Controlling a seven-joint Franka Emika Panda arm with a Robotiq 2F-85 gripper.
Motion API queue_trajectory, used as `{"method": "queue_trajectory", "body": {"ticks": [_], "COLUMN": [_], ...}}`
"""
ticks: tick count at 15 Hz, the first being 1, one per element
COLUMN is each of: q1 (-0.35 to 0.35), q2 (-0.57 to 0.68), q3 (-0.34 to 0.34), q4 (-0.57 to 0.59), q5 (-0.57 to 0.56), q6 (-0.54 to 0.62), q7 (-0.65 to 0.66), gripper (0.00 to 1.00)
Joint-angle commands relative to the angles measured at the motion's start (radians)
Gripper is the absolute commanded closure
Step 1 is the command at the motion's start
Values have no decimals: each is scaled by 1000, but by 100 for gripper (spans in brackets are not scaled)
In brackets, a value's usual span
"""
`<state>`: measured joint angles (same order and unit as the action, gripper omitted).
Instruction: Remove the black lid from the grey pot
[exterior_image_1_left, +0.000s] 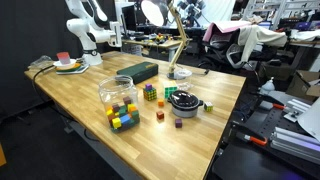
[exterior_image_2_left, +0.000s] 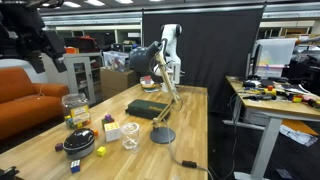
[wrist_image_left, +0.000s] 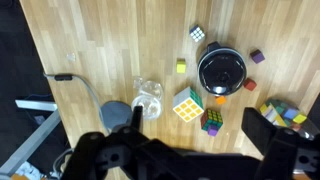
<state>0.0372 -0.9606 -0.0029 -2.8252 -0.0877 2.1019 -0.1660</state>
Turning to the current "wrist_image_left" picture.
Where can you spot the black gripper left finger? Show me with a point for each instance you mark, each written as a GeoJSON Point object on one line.
{"type": "Point", "coordinates": [136, 116]}

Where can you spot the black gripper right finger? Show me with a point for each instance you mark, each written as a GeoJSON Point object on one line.
{"type": "Point", "coordinates": [258, 128]}

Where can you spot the grey pot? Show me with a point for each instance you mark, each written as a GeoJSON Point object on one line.
{"type": "Point", "coordinates": [213, 45]}

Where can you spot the clear plastic cup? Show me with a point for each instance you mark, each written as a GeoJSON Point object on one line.
{"type": "Point", "coordinates": [148, 100]}

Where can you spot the wooden desk lamp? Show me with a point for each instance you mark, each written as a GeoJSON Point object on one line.
{"type": "Point", "coordinates": [115, 115]}

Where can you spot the clear plastic jar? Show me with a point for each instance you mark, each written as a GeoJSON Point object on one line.
{"type": "Point", "coordinates": [283, 115]}

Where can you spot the blue cube in jar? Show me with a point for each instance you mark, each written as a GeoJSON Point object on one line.
{"type": "Point", "coordinates": [290, 113]}

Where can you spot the yellow cube in jar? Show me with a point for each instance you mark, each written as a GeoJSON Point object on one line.
{"type": "Point", "coordinates": [299, 118]}

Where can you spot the red wooden cube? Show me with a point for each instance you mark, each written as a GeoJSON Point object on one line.
{"type": "Point", "coordinates": [250, 84]}

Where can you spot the small purple block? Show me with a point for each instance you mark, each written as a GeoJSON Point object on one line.
{"type": "Point", "coordinates": [212, 130]}

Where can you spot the black-edged Rubik's cube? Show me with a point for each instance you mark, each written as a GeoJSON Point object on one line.
{"type": "Point", "coordinates": [212, 117]}

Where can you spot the orange wooden cube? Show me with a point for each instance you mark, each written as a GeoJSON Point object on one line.
{"type": "Point", "coordinates": [220, 100]}

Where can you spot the large Rubik's cube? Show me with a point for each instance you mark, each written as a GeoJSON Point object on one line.
{"type": "Point", "coordinates": [188, 105]}

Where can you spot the yellow wooden cube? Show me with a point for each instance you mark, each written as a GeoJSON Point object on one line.
{"type": "Point", "coordinates": [181, 66]}

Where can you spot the purple wooden cube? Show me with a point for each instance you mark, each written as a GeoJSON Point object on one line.
{"type": "Point", "coordinates": [257, 56]}

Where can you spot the small clear plastic piece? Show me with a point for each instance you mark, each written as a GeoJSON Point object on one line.
{"type": "Point", "coordinates": [70, 56]}

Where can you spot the small white-faced Rubik's cube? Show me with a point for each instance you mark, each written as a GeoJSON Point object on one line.
{"type": "Point", "coordinates": [197, 33]}

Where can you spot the grey table frame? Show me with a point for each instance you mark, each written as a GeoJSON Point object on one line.
{"type": "Point", "coordinates": [30, 140]}

